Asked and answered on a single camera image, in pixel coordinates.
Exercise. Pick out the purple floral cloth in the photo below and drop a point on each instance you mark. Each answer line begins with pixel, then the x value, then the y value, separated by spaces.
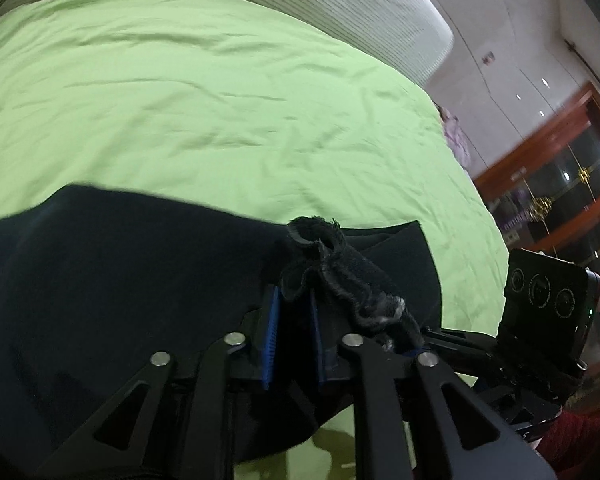
pixel 455 135

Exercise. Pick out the wooden glass-door cabinet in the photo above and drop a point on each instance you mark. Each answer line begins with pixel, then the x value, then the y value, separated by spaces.
pixel 547 145

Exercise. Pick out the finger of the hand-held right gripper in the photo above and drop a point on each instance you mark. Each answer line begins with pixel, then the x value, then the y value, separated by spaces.
pixel 460 339

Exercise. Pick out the green bed sheet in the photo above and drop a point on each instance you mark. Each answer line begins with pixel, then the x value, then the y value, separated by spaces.
pixel 180 110

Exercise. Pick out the person's right forearm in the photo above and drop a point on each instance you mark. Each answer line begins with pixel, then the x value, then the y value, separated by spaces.
pixel 582 440

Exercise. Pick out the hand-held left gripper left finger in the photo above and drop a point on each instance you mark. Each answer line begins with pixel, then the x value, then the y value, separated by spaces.
pixel 270 336

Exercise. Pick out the black pants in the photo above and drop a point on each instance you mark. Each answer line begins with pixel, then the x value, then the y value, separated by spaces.
pixel 130 285

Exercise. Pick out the white striped bedding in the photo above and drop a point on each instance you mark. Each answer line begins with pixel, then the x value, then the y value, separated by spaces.
pixel 360 10

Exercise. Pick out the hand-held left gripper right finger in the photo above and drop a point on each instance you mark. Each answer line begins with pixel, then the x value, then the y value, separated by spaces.
pixel 315 345

